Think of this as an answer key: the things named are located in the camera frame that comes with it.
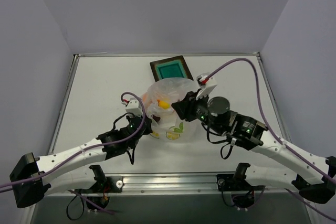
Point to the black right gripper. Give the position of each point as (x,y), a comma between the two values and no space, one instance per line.
(184,107)

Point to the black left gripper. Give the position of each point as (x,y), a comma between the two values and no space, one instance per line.
(146,125)

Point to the yellow fake pear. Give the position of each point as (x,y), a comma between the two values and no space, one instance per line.
(163,105)

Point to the orange fake persimmon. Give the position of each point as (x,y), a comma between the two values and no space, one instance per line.
(146,98)

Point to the clear printed plastic bag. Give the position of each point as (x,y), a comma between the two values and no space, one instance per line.
(172,128)

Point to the dark red fake apple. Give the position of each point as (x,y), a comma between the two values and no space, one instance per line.
(156,119)

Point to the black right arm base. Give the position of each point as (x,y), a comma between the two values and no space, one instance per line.
(247,195)

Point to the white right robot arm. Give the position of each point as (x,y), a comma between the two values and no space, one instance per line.
(302,172)

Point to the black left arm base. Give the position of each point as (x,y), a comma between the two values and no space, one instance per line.
(100,183)

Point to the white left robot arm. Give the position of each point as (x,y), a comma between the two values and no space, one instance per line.
(33,178)

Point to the square green black plate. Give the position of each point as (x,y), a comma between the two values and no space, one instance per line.
(174,67)

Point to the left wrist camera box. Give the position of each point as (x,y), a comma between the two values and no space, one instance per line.
(134,107)

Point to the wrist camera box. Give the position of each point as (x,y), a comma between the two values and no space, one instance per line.
(205,88)
(134,107)

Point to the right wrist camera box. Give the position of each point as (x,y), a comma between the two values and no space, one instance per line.
(205,88)

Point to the aluminium table front rail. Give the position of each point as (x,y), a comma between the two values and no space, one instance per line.
(177,183)

